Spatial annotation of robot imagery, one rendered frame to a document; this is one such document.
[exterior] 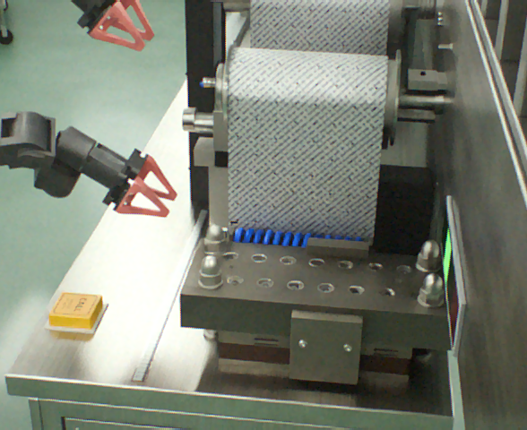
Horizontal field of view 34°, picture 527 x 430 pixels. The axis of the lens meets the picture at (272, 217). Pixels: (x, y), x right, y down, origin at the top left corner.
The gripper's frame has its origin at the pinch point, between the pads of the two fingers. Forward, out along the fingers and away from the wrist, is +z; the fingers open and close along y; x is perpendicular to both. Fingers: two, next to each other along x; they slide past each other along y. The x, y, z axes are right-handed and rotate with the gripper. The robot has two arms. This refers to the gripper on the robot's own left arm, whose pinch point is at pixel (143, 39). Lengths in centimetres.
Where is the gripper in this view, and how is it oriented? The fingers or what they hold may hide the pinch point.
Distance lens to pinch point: 141.0
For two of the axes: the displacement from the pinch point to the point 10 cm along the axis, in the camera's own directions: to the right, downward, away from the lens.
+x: 6.5, -6.3, -4.2
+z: 7.5, 6.3, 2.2
